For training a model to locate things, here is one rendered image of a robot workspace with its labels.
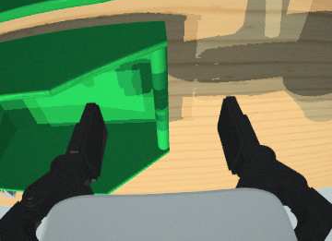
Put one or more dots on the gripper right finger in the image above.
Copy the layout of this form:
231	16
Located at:
256	165

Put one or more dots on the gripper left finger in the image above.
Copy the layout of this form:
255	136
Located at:
70	176

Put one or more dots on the dark grey shelf unit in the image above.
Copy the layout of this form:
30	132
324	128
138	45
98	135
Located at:
8	194

